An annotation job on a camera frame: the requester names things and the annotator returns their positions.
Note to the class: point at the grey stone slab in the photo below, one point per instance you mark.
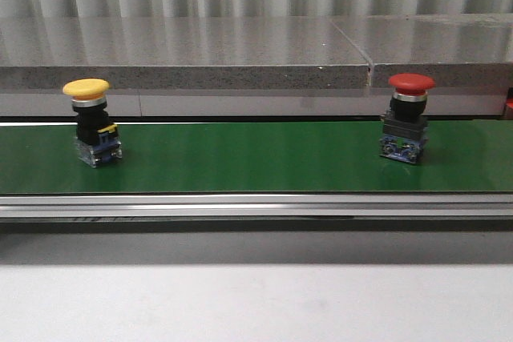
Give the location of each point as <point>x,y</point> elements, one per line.
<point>158,53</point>
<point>466,51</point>

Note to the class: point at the orange red object at edge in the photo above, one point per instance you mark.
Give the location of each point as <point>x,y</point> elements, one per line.
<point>508,108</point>

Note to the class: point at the grey stone slab right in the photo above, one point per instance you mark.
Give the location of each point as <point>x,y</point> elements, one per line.
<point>466,51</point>

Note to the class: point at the green conveyor belt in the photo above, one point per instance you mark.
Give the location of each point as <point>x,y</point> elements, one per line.
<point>468,155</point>

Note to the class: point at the aluminium conveyor side rail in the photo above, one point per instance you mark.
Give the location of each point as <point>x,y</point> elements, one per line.
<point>240,206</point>

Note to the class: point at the red mushroom push button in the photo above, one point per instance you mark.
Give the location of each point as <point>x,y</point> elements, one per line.
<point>404,125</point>

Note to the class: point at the grey stone slab left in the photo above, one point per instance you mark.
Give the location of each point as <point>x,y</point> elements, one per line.
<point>158,53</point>

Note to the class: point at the yellow mushroom push button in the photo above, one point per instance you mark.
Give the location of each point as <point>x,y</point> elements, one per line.
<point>96,136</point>

